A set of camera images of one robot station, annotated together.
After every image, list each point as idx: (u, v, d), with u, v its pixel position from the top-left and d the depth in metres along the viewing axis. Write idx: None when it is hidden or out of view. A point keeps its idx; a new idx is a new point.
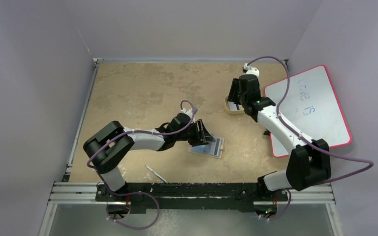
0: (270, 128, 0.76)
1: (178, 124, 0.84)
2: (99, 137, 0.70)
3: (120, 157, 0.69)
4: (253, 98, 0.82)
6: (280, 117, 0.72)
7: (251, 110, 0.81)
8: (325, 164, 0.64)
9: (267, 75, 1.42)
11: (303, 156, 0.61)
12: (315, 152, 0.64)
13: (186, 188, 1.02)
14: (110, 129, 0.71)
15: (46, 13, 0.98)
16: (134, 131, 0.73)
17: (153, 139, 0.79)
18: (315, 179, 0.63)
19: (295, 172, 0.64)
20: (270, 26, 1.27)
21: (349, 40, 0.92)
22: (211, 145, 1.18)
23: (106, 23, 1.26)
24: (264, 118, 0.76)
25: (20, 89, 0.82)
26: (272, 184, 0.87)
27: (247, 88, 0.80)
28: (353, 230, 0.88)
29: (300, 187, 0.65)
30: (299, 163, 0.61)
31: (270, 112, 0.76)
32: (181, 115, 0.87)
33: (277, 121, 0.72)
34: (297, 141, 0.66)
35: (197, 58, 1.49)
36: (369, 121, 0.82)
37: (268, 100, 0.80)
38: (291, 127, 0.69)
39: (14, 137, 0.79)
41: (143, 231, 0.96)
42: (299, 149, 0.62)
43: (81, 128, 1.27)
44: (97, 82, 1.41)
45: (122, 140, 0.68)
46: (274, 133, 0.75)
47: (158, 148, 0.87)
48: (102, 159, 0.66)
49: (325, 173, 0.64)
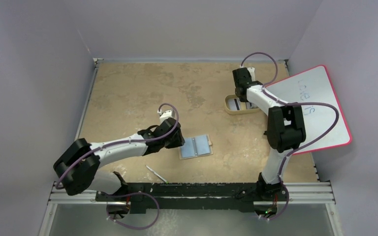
0: (258, 102, 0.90)
1: (170, 127, 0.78)
2: (66, 159, 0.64)
3: (90, 176, 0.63)
4: (244, 81, 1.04)
6: (263, 90, 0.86)
7: (241, 90, 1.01)
8: (299, 123, 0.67)
9: (267, 75, 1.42)
11: (277, 112, 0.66)
12: (292, 114, 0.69)
13: (186, 188, 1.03)
14: (74, 148, 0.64)
15: (46, 13, 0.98)
16: (103, 147, 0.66)
17: (131, 147, 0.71)
18: (291, 137, 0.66)
19: (272, 132, 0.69)
20: (269, 26, 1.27)
21: (349, 40, 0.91)
22: (201, 145, 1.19)
23: (106, 23, 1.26)
24: (252, 93, 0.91)
25: (20, 88, 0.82)
26: (268, 175, 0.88)
27: (238, 75, 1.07)
28: (353, 231, 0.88)
29: (277, 146, 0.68)
30: (273, 120, 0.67)
31: (256, 88, 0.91)
32: (170, 118, 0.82)
33: (261, 93, 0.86)
34: (274, 103, 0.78)
35: (197, 58, 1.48)
36: (368, 121, 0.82)
37: (257, 83, 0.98)
38: (269, 94, 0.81)
39: (14, 138, 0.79)
41: (143, 231, 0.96)
42: (274, 108, 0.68)
43: (81, 127, 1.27)
44: (97, 82, 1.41)
45: (87, 161, 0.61)
46: (260, 105, 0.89)
47: (142, 153, 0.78)
48: (71, 180, 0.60)
49: (300, 132, 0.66)
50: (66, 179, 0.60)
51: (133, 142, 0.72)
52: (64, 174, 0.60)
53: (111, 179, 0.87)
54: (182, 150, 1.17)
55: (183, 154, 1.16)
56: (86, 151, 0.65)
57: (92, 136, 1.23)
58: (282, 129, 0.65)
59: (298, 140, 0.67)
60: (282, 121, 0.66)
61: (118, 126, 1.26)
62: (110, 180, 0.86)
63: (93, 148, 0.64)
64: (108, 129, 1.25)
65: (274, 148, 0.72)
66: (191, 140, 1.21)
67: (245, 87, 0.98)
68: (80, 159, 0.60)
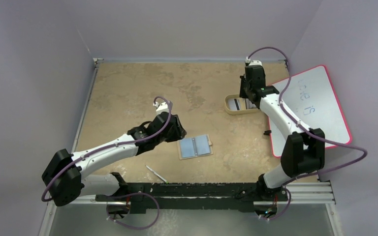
0: (271, 115, 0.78)
1: (162, 122, 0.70)
2: (51, 171, 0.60)
3: (76, 187, 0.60)
4: (258, 85, 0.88)
6: (282, 104, 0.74)
7: (254, 96, 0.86)
8: (319, 154, 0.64)
9: (267, 75, 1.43)
11: (298, 142, 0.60)
12: (311, 142, 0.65)
13: (186, 188, 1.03)
14: (56, 160, 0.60)
15: (46, 14, 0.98)
16: (84, 156, 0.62)
17: (118, 151, 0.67)
18: (308, 167, 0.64)
19: (288, 159, 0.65)
20: (270, 26, 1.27)
21: (350, 40, 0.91)
22: (201, 145, 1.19)
23: (105, 23, 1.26)
24: (266, 104, 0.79)
25: (20, 89, 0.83)
26: (271, 181, 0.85)
27: (252, 75, 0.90)
28: (353, 231, 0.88)
29: (291, 173, 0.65)
30: (293, 149, 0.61)
31: (273, 99, 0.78)
32: (163, 112, 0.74)
33: (279, 108, 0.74)
34: (294, 128, 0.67)
35: (197, 58, 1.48)
36: (368, 121, 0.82)
37: (272, 89, 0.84)
38: (290, 114, 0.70)
39: (14, 138, 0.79)
41: (143, 231, 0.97)
42: (295, 136, 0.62)
43: (81, 127, 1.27)
44: (97, 82, 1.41)
45: (69, 173, 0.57)
46: (274, 120, 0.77)
47: (135, 153, 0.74)
48: (57, 191, 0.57)
49: (318, 162, 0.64)
50: (51, 191, 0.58)
51: (121, 145, 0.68)
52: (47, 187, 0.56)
53: (108, 182, 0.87)
54: (182, 151, 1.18)
55: (183, 155, 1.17)
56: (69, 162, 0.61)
57: (92, 136, 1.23)
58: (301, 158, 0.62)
59: (314, 168, 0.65)
60: (302, 150, 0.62)
61: (118, 126, 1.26)
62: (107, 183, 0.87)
63: (75, 160, 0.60)
64: (108, 129, 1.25)
65: (285, 172, 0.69)
66: (191, 140, 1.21)
67: (258, 92, 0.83)
68: (61, 170, 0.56)
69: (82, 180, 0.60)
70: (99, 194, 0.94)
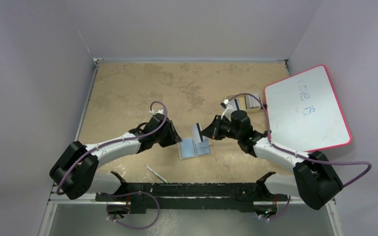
0: (268, 157, 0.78)
1: (158, 122, 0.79)
2: (63, 163, 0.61)
3: (90, 177, 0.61)
4: (247, 135, 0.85)
6: (274, 144, 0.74)
7: (248, 147, 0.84)
8: (331, 173, 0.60)
9: (267, 75, 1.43)
11: (305, 170, 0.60)
12: (317, 166, 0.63)
13: (186, 188, 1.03)
14: (69, 152, 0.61)
15: (46, 14, 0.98)
16: (98, 147, 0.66)
17: (124, 146, 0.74)
18: (329, 190, 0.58)
19: (304, 190, 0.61)
20: (270, 27, 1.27)
21: (350, 40, 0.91)
22: (201, 145, 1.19)
23: (105, 23, 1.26)
24: (261, 151, 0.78)
25: (20, 88, 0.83)
26: (274, 189, 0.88)
27: (241, 128, 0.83)
28: (353, 230, 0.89)
29: (318, 204, 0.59)
30: (303, 180, 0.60)
31: (263, 142, 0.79)
32: (157, 114, 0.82)
33: (272, 148, 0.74)
34: (295, 159, 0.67)
35: (197, 58, 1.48)
36: (368, 122, 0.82)
37: (260, 134, 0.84)
38: (284, 148, 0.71)
39: (15, 138, 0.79)
41: (143, 231, 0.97)
42: (299, 166, 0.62)
43: (81, 127, 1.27)
44: (97, 82, 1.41)
45: (86, 161, 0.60)
46: (274, 161, 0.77)
47: (136, 150, 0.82)
48: (72, 183, 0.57)
49: (335, 182, 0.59)
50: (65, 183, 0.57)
51: (127, 140, 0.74)
52: (63, 178, 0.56)
53: (111, 179, 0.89)
54: (182, 150, 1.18)
55: (184, 155, 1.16)
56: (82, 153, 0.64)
57: (92, 136, 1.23)
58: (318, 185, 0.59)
59: (336, 190, 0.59)
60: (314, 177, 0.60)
61: (118, 126, 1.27)
62: (110, 180, 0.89)
63: (90, 149, 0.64)
64: (108, 129, 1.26)
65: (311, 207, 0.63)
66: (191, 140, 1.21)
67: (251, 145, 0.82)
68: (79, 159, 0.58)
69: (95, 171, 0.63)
70: (106, 193, 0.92)
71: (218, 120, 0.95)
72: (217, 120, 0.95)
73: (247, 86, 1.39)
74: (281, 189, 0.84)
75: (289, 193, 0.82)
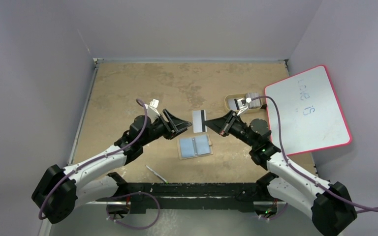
0: (283, 176, 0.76)
1: (138, 131, 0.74)
2: (42, 189, 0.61)
3: (71, 200, 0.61)
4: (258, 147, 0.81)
6: (291, 165, 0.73)
7: (259, 160, 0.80)
8: (349, 206, 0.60)
9: (267, 75, 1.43)
11: (323, 203, 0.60)
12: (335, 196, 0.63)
13: (186, 188, 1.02)
14: (47, 176, 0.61)
15: (46, 14, 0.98)
16: (77, 169, 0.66)
17: (109, 162, 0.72)
18: (343, 222, 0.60)
19: (321, 219, 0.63)
20: (270, 26, 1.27)
21: (350, 40, 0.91)
22: (201, 145, 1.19)
23: (105, 23, 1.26)
24: (275, 168, 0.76)
25: (20, 89, 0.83)
26: (275, 193, 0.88)
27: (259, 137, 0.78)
28: (352, 230, 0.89)
29: (331, 233, 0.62)
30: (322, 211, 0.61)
31: (279, 160, 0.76)
32: (136, 120, 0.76)
33: (290, 170, 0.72)
34: (315, 189, 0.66)
35: (197, 58, 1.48)
36: (368, 122, 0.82)
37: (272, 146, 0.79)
38: (304, 173, 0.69)
39: (14, 138, 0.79)
41: (143, 231, 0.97)
42: (320, 199, 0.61)
43: (81, 127, 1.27)
44: (97, 82, 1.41)
45: (63, 188, 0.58)
46: (289, 180, 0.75)
47: (123, 163, 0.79)
48: (53, 208, 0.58)
49: (351, 214, 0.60)
50: (47, 209, 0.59)
51: (110, 156, 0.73)
52: (43, 204, 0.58)
53: (104, 186, 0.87)
54: (183, 150, 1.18)
55: (184, 155, 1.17)
56: (61, 176, 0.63)
57: (92, 136, 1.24)
58: (334, 217, 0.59)
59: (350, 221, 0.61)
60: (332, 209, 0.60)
61: (118, 126, 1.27)
62: (103, 186, 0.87)
63: (68, 173, 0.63)
64: (108, 129, 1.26)
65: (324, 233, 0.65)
66: (191, 140, 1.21)
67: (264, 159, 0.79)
68: (55, 187, 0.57)
69: (76, 193, 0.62)
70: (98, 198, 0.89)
71: (234, 117, 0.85)
72: (233, 116, 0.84)
73: (247, 86, 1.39)
74: (284, 197, 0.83)
75: (288, 200, 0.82)
